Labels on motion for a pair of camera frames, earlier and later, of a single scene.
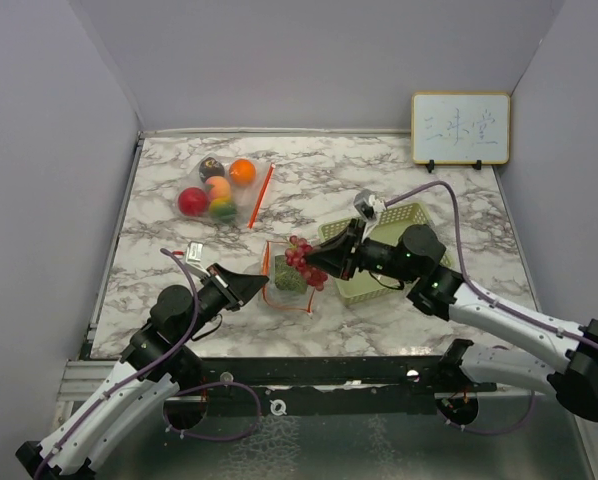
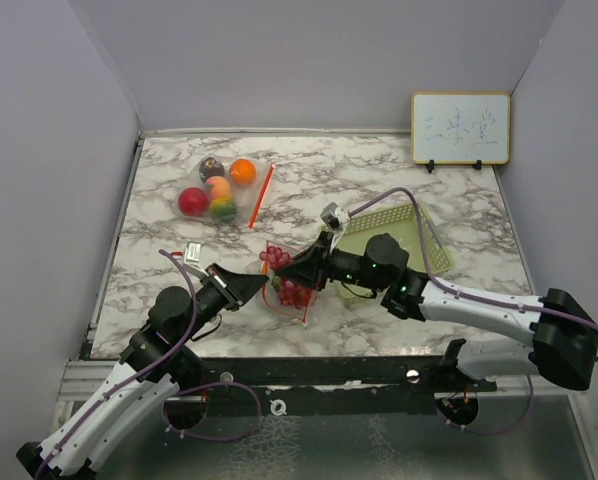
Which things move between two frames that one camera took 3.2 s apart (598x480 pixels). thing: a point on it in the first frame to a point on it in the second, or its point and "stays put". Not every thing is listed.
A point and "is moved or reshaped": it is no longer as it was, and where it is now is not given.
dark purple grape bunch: x=297 y=255 is moved or reshaped
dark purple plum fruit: x=210 y=167 stays put
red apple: x=192 y=202 stays put
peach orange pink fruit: x=221 y=188 stays put
